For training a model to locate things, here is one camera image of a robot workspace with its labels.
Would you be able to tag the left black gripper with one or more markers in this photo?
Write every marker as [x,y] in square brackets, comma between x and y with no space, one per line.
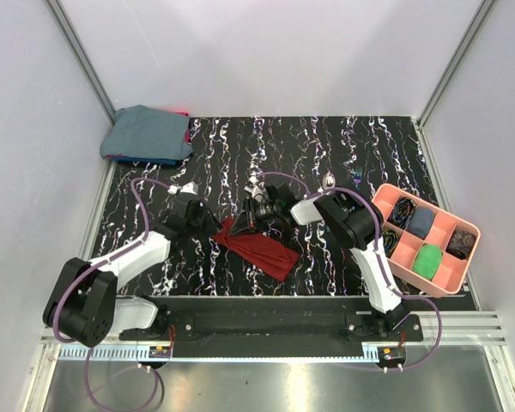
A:
[213,225]

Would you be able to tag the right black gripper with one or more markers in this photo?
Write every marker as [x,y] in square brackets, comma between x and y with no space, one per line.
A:
[246,220]

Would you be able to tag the dark red cloth napkin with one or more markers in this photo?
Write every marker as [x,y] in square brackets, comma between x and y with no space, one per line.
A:
[268,255]

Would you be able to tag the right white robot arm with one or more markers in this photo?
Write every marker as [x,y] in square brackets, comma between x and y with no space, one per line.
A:
[356,225]

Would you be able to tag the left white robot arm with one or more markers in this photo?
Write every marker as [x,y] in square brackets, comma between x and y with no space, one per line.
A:
[84,305]

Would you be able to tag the folded pink cloth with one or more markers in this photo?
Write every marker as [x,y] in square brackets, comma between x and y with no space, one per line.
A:
[182,123]

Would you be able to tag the folded grey-blue cloth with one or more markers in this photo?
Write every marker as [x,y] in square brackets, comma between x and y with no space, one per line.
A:
[144,132]

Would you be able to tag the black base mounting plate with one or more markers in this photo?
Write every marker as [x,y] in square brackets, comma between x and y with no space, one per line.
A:
[272,328]

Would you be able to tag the yellow blue rolled sock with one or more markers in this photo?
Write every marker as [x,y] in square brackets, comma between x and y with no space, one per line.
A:
[390,239]

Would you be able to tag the dark patterned rolled sock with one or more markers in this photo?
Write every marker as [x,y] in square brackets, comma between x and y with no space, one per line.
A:
[403,209]

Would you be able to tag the grey-blue rolled sock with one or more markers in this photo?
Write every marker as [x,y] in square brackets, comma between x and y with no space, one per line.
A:
[420,222]

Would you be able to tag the pink divided organizer tray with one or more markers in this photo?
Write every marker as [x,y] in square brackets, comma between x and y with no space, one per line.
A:
[451,273]

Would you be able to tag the green rolled sock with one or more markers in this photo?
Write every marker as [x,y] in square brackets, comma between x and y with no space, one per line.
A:
[427,261]

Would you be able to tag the brown patterned rolled sock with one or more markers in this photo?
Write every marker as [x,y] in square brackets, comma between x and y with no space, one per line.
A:
[461,244]

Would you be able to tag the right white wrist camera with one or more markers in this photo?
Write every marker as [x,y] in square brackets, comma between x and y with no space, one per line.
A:
[253,189]

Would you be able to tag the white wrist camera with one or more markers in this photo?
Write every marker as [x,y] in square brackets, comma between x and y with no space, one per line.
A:
[191,188]
[253,189]

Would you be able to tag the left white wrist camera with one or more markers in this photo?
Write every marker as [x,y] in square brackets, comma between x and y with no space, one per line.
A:
[191,188]

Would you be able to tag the silver spoon patterned handle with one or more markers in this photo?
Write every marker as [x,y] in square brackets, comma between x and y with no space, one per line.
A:
[328,181]

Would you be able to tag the fork with teal handle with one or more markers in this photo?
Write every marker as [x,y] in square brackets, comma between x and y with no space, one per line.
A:
[356,176]

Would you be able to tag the left aluminium frame post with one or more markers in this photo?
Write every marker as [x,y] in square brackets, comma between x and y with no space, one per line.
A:
[73,41]

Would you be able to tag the aluminium frame post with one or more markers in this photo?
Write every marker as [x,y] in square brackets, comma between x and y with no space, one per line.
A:
[73,41]
[467,40]

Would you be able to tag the right aluminium frame post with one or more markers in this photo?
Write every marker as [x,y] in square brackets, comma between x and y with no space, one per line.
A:
[467,40]

